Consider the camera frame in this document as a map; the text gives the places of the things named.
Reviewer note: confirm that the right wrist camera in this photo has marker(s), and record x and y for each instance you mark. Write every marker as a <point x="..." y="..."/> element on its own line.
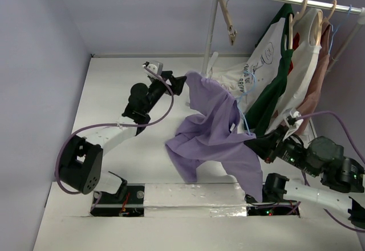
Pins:
<point x="293" y="121"/>

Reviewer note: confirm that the red garment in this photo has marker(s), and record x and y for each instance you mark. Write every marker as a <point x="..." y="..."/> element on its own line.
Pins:
<point x="296" y="41"/>

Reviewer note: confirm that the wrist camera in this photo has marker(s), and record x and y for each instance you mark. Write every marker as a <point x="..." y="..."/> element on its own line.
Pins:
<point x="293" y="121"/>
<point x="153" y="68"/>

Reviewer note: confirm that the wooden hanger left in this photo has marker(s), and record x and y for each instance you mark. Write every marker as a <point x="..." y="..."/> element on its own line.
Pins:
<point x="292" y="20"/>

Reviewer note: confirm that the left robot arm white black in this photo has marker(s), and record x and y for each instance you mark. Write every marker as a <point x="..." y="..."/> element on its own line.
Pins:
<point x="79" y="162"/>

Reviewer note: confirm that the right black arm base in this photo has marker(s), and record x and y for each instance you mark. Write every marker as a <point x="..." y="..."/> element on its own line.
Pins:
<point x="273" y="202"/>

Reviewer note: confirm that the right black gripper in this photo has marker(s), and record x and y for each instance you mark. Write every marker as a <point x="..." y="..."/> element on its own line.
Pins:
<point x="274" y="144"/>

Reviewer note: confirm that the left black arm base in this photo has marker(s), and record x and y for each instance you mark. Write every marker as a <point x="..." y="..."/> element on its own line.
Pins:
<point x="114" y="197"/>

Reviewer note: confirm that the white clothes rack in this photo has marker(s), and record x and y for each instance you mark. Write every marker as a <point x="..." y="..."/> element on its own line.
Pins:
<point x="316" y="4"/>

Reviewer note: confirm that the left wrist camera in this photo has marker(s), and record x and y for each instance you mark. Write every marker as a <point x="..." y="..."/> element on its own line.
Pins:
<point x="153" y="68"/>

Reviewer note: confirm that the pink shirt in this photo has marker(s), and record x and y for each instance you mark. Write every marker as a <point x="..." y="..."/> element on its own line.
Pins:
<point x="314" y="90"/>

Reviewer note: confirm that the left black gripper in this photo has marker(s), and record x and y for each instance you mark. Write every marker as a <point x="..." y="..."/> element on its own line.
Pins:
<point x="176" y="82"/>

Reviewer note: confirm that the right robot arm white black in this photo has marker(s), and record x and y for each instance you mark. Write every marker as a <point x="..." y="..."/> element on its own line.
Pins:
<point x="321" y="158"/>

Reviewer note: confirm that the purple t shirt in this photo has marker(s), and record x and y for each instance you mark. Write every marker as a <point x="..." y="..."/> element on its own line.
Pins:
<point x="212" y="135"/>

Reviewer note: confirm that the cream printed t shirt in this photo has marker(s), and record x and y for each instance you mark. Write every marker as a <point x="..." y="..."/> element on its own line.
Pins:
<point x="247" y="80"/>

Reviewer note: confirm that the wooden hanger right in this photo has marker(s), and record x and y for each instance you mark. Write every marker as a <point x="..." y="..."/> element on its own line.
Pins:
<point x="321" y="21"/>

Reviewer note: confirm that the dark green t shirt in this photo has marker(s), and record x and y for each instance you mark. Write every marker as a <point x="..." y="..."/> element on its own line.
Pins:
<point x="258" y="114"/>

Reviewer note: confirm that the white tank top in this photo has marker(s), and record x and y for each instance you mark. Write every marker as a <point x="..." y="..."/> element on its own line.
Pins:
<point x="305" y="59"/>

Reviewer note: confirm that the wooden clip hanger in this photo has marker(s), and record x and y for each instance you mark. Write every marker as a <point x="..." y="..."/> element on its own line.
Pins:
<point x="232" y="32"/>

